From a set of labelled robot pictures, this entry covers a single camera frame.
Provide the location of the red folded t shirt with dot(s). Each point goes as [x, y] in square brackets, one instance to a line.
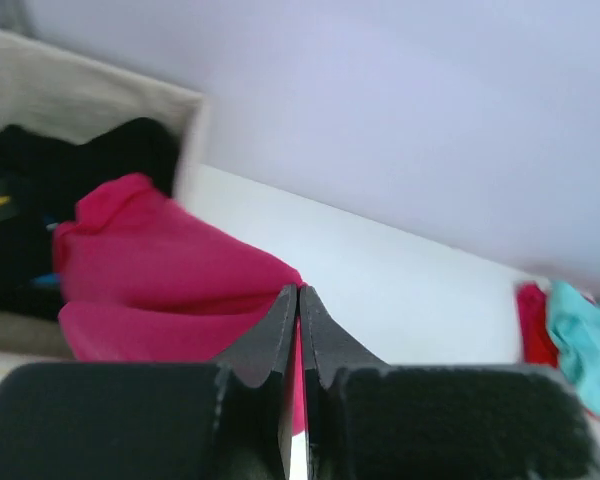
[537, 346]

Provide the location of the wicker basket with cloth liner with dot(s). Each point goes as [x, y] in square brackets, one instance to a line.
[63, 95]

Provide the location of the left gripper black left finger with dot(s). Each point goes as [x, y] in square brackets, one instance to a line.
[227, 418]

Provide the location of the black t shirt in basket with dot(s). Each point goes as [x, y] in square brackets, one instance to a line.
[41, 180]

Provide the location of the teal folded t shirt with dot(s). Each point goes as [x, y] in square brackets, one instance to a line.
[573, 325]

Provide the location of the pink t shirt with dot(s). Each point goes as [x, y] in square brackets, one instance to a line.
[143, 280]

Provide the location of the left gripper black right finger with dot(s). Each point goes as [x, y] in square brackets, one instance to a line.
[367, 419]

